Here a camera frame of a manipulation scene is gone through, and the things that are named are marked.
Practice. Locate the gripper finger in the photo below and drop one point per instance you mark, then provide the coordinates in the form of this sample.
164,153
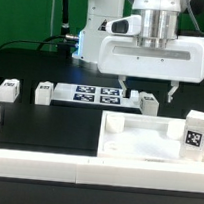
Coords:
174,87
123,85

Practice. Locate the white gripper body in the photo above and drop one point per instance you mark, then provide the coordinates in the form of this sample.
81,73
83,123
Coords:
182,59

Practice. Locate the white square tabletop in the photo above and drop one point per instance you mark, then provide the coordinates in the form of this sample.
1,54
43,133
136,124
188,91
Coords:
143,138

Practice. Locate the white front fence bar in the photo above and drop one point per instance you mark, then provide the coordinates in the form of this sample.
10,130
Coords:
101,171

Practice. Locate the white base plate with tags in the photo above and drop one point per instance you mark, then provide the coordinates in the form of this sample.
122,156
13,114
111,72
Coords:
94,95

